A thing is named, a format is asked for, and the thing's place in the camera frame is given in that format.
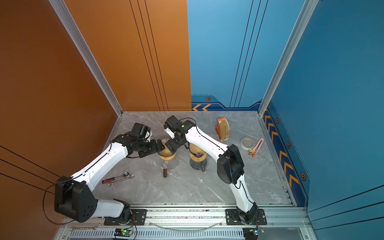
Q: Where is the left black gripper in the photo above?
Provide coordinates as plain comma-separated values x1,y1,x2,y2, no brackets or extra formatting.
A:
139,138,166,158

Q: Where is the grey ribbed glass pitcher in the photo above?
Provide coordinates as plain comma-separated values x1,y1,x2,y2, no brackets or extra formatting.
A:
190,159,208,172

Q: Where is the orange coffee filter box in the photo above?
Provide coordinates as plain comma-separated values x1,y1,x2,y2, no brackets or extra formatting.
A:
216,118,230,142

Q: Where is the brown paper coffee filter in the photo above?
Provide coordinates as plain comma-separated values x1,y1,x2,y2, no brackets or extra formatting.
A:
189,143,207,158

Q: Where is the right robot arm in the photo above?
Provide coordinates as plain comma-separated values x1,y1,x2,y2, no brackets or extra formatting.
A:
164,116,259,225

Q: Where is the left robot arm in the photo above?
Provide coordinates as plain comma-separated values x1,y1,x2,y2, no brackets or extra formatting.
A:
54,123,165,224

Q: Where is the metal wrench set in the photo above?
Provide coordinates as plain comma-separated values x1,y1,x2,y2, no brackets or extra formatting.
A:
102,172,135,187

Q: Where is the white tape roll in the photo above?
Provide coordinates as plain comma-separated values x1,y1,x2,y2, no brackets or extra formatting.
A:
240,137,255,151

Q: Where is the left green circuit board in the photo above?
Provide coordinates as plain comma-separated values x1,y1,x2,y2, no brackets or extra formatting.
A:
114,228,135,239

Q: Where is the right circuit board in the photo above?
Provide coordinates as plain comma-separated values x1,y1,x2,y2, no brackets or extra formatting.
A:
243,228,265,240

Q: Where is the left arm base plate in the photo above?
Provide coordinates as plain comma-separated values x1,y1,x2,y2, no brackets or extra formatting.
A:
104,209,148,226

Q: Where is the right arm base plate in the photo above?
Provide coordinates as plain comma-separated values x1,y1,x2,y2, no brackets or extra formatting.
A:
225,209,268,226

